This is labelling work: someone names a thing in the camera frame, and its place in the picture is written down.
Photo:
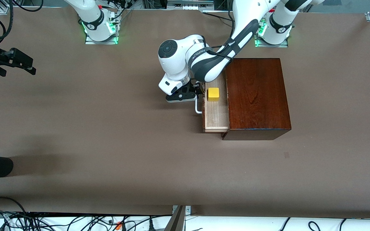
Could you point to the white power strip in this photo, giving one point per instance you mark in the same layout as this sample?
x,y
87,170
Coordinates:
x,y
189,7

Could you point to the orange plug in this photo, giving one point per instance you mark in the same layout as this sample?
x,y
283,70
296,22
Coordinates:
x,y
118,226

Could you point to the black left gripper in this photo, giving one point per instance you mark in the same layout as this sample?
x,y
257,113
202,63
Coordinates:
x,y
196,89

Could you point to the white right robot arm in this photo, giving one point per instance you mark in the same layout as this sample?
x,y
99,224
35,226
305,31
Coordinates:
x,y
92,19

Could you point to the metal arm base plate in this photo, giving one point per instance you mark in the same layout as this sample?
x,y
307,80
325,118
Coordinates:
x,y
90,42
268,46

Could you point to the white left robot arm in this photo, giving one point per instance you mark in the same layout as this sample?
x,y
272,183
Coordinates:
x,y
175,65

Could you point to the dark wooden drawer cabinet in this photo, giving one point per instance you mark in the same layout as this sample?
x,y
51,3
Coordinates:
x,y
255,96

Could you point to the aluminium frame post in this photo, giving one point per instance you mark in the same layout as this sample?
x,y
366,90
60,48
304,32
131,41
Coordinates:
x,y
177,221

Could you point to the yellow block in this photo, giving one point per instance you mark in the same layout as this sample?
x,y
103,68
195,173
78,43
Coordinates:
x,y
213,93

